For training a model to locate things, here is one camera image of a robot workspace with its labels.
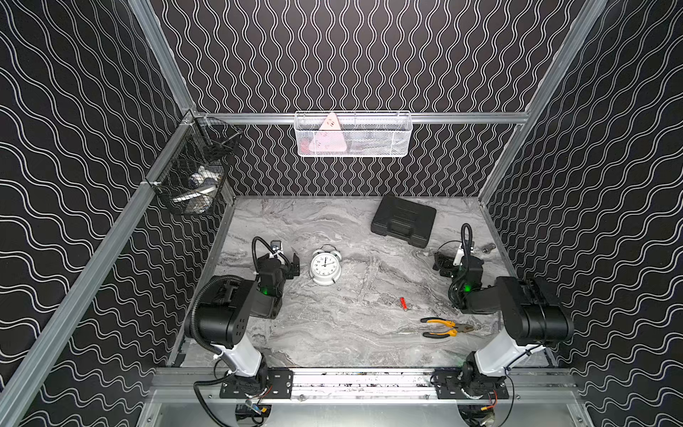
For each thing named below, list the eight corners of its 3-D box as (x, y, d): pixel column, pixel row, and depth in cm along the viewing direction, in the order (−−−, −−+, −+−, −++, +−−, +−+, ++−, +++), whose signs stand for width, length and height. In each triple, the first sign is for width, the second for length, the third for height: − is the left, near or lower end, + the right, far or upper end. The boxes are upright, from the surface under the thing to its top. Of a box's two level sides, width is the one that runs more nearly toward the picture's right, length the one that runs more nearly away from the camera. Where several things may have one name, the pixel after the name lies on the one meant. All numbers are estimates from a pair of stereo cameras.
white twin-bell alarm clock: (310, 285, 96) (309, 279, 92) (313, 250, 105) (312, 244, 102) (341, 285, 96) (341, 279, 92) (341, 250, 105) (341, 244, 102)
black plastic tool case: (368, 231, 111) (369, 222, 106) (382, 200, 122) (384, 191, 118) (424, 249, 105) (428, 241, 101) (433, 216, 116) (437, 207, 112)
